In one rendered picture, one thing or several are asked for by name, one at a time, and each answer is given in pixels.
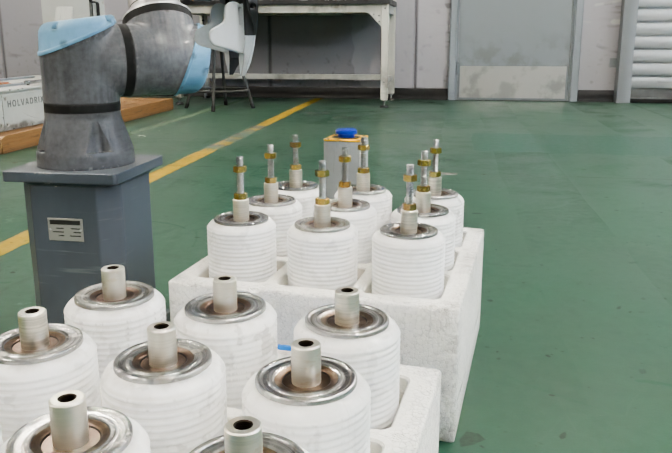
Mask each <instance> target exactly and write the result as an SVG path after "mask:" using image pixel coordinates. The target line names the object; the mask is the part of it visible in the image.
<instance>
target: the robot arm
mask: <svg viewBox="0 0 672 453"><path fill-rule="evenodd" d="M195 1H212V0H195ZM128 6H129V10H128V11H127V12H126V13H125V14H124V16H123V18H122V24H115V23H116V19H115V18H114V16H113V15H102V16H94V17H85V18H77V19H68V20H60V21H52V22H46V23H44V24H43V25H41V27H40V28H39V30H38V47H39V51H38V52H37V55H38V56H39V61H40V72H41V83H42V94H43V104H44V123H43V127H42V131H41V135H40V139H39V143H38V147H37V151H36V159H37V167H39V168H41V169H46V170H55V171H88V170H101V169H109V168H116V167H121V166H126V165H129V164H132V163H134V162H135V150H134V146H133V144H132V141H131V139H130V136H129V134H128V131H127V129H126V126H125V124H124V121H123V119H122V116H121V106H120V97H126V96H153V95H174V96H177V95H179V94H189V93H195V92H197V91H199V90H200V89H201V88H202V87H203V85H204V83H205V81H206V78H207V75H208V71H209V65H210V55H211V49H213V50H217V51H220V52H224V54H225V61H226V66H227V70H228V74H229V75H233V74H234V72H235V70H236V68H237V66H238V64H239V73H240V76H245V75H246V73H247V70H248V68H249V66H250V63H251V60H252V55H253V51H254V46H255V37H256V34H257V22H258V0H220V3H216V4H214V5H213V6H212V7H211V10H210V21H209V23H208V24H206V25H201V24H200V23H196V24H194V22H193V18H192V13H191V10H190V9H189V8H188V7H187V6H186V5H184V4H182V3H180V0H128Z"/></svg>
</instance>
